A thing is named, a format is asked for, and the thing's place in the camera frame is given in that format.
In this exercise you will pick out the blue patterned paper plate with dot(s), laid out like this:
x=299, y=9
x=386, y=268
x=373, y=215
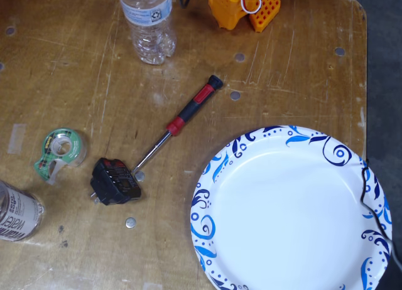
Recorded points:
x=282, y=214

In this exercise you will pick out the green tape dispenser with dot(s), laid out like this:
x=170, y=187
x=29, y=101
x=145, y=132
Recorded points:
x=75, y=148

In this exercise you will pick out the round metal table rivet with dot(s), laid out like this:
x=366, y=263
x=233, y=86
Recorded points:
x=10, y=30
x=140, y=176
x=235, y=95
x=339, y=51
x=240, y=57

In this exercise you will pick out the black power adapter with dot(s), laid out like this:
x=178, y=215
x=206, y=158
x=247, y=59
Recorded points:
x=116, y=183

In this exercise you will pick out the clear tape strip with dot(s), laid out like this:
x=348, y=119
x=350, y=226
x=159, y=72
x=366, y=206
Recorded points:
x=16, y=139
x=152, y=286

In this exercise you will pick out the red black screwdriver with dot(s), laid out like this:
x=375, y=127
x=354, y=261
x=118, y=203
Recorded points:
x=188, y=109

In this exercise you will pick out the clear plastic water bottle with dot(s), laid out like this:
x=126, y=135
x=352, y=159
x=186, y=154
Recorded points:
x=147, y=35

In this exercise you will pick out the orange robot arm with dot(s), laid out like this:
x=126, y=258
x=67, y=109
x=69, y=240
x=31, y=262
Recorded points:
x=226, y=10

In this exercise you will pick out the vitaminwater bottle white label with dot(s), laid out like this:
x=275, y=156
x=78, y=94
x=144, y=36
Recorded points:
x=19, y=211

